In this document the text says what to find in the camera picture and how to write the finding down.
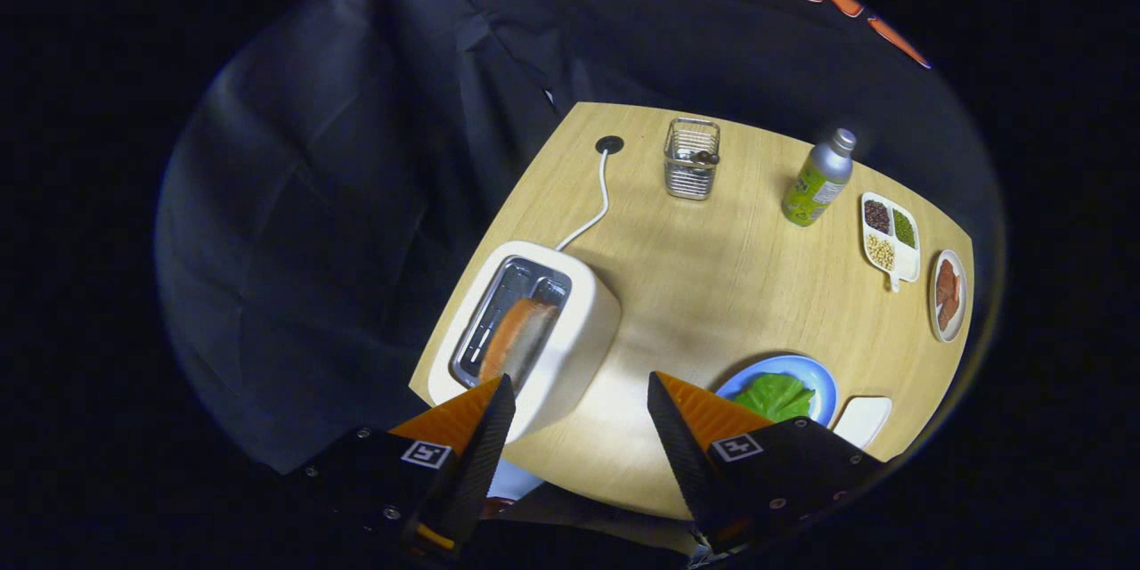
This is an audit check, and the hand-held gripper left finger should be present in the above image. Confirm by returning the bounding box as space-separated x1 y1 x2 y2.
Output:
297 374 517 559

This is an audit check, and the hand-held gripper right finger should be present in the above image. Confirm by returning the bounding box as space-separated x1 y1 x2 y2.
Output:
647 370 892 555

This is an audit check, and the green lettuce leaf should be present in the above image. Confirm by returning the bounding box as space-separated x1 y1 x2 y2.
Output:
732 373 816 423

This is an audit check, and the toasted bread slice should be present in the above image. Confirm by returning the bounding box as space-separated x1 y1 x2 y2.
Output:
479 298 560 384

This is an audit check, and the cream toaster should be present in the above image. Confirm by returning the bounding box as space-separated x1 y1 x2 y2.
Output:
427 240 622 444

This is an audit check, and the blue plate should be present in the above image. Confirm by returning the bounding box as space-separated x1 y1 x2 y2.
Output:
715 354 838 428

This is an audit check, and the white square plate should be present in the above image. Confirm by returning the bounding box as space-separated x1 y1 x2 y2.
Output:
833 396 893 451

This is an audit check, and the white oval meat plate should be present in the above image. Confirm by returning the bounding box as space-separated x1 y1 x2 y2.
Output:
929 249 968 344

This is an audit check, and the white divided dish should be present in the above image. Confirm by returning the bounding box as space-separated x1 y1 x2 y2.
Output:
860 191 921 293

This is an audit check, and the metal bottle with green label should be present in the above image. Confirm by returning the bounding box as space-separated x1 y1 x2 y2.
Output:
782 128 858 227

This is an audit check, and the white power cable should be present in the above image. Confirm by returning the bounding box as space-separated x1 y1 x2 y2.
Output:
554 147 615 252

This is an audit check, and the metal wire basket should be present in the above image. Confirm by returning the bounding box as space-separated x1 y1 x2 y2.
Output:
664 118 721 200

